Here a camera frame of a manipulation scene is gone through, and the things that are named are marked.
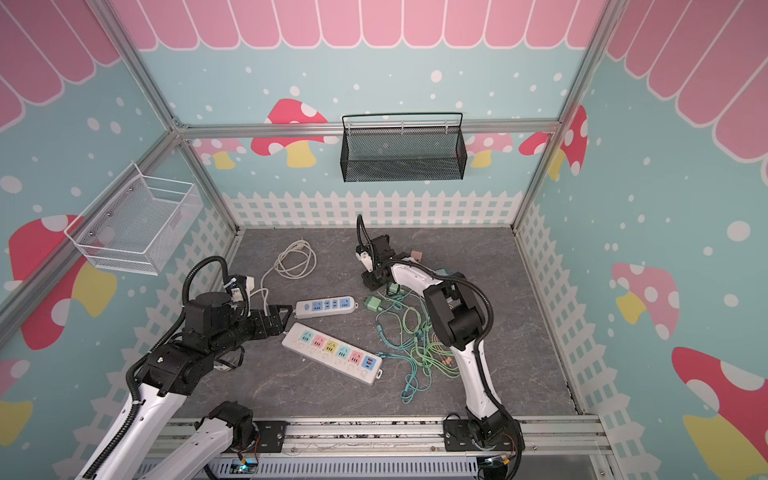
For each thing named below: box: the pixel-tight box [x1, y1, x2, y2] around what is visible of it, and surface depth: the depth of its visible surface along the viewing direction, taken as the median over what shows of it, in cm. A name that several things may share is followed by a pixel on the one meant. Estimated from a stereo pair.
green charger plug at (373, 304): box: [366, 296, 383, 312], surface depth 99 cm
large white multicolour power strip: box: [281, 322, 383, 385], surface depth 87 cm
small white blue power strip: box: [295, 296, 359, 319], surface depth 98 cm
